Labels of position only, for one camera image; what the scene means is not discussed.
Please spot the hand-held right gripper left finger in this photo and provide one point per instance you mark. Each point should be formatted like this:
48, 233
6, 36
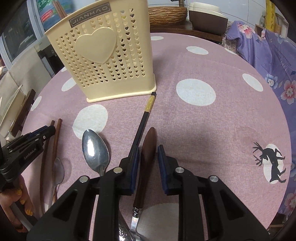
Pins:
135, 166

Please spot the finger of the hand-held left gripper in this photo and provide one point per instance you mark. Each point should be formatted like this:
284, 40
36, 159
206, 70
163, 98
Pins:
47, 135
34, 134

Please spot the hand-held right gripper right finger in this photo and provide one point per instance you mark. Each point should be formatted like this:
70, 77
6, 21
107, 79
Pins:
161, 166

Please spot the small silver spoon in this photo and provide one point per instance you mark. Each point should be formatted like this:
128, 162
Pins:
59, 171

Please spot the large silver spoon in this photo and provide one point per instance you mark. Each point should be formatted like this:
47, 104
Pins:
94, 148

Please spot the black chopstick with gold band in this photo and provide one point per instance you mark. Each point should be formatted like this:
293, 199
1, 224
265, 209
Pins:
144, 115

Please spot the cream perforated utensil holder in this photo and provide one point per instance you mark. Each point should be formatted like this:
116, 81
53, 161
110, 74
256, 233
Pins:
97, 44

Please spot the person's left hand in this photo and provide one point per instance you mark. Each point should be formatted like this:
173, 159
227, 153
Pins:
13, 204

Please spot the wooden chair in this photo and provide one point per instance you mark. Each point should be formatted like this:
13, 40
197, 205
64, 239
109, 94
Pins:
25, 109

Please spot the water dispenser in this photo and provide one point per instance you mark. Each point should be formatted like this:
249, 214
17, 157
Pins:
46, 55

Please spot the white sliding window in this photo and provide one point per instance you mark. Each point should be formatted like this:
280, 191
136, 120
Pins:
18, 34

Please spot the blue water jug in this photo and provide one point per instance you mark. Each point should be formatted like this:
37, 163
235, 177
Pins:
46, 11

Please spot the wooden counter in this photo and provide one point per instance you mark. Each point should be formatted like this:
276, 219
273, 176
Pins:
185, 30

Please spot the wicker basket basin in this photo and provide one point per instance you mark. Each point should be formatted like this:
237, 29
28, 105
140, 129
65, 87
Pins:
167, 15

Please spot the brown and cream pot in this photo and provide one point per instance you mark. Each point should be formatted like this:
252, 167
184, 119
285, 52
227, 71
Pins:
205, 19

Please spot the purple floral cloth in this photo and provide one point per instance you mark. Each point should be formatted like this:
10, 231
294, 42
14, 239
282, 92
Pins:
272, 60

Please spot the bamboo faucet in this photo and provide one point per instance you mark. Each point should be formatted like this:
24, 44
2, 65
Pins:
178, 2

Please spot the yellow wrapped roll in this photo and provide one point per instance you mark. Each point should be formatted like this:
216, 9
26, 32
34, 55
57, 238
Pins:
270, 14

